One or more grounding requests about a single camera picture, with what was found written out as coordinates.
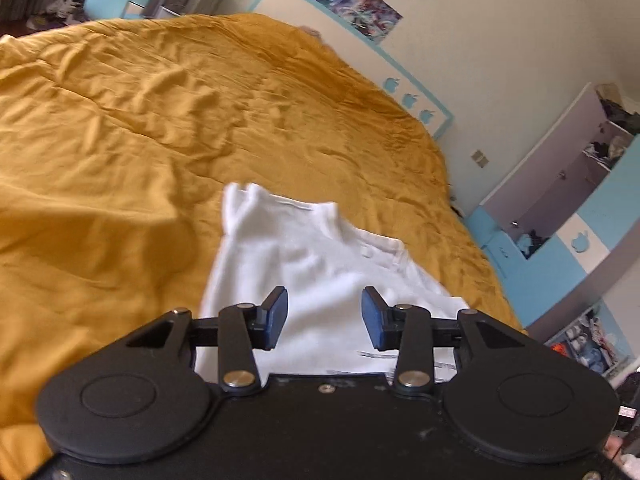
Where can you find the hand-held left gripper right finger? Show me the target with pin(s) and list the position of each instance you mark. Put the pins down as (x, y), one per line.
(372, 317)

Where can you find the white blue bed headboard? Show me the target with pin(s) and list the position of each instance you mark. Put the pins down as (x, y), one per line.
(360, 55)

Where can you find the mustard yellow quilt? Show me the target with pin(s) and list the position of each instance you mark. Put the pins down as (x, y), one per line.
(150, 135)

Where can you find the white long-sleeve sweatshirt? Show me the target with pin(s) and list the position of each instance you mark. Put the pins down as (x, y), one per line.
(310, 270)

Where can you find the wall switch plate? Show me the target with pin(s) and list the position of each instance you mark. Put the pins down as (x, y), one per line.
(480, 158)

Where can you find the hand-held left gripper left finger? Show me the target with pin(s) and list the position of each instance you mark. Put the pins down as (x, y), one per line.
(276, 317)

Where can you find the lavender blue wardrobe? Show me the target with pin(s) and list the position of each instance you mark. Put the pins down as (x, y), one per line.
(560, 160)

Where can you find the blue wall poster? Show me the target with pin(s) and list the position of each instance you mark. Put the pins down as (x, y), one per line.
(350, 0)

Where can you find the cluttered low shelf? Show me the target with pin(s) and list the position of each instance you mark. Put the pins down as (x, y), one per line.
(590, 340)

